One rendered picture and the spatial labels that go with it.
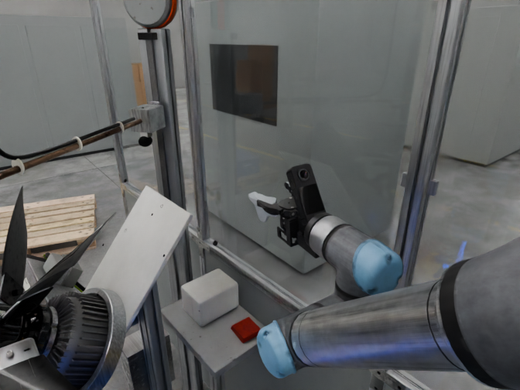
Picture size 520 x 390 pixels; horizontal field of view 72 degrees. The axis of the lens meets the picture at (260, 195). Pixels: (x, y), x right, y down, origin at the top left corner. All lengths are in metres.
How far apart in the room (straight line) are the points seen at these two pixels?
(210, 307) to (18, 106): 5.30
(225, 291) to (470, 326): 1.07
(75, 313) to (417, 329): 0.80
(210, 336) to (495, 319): 1.09
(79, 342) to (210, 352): 0.44
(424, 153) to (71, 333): 0.85
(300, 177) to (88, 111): 5.86
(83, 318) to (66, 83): 5.50
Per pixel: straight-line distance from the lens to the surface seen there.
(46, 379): 0.86
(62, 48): 6.28
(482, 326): 0.29
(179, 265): 1.49
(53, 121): 6.33
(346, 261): 0.57
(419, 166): 0.78
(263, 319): 1.38
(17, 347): 0.95
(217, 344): 1.27
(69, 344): 0.97
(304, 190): 0.67
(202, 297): 1.27
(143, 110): 1.15
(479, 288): 0.30
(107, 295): 1.03
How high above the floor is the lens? 1.78
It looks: 24 degrees down
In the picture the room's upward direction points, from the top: straight up
